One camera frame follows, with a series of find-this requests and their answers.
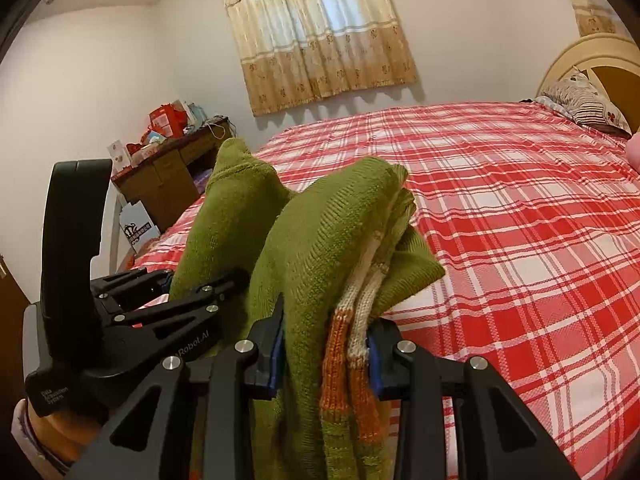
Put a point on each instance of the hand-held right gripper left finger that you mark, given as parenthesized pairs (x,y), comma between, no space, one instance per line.
(272,365)

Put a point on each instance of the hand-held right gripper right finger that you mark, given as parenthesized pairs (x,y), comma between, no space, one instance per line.
(375,370)

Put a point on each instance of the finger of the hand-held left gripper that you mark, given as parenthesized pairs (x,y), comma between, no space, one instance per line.
(135,285)
(200,300)

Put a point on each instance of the green knitted sweater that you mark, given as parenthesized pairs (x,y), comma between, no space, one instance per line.
(320,240)

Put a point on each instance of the person's left forearm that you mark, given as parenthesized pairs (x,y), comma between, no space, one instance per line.
(55,435)

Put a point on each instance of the white printed paper bag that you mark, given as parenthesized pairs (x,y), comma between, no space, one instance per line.
(139,230)

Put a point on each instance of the white box with red print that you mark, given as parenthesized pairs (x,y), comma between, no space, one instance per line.
(119,157)

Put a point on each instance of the brown wooden door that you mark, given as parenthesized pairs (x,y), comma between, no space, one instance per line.
(12,320)

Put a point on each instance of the brown wooden desk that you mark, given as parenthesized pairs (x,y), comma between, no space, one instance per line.
(165,180)

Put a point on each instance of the folded purple cloth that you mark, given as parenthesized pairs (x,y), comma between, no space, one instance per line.
(201,182)

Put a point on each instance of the blue face mask packs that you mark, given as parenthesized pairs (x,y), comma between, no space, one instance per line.
(196,115)

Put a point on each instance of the bed with red plaid sheet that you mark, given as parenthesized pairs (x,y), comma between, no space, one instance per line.
(525,240)

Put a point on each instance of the beige patterned window curtain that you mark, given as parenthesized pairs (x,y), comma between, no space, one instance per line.
(310,35)

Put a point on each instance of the pink cloth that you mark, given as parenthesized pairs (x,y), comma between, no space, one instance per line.
(635,152)

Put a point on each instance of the grey patterned pillow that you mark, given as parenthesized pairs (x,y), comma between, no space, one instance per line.
(585,102)

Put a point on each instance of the cream wooden headboard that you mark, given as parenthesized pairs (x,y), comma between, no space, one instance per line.
(565,55)

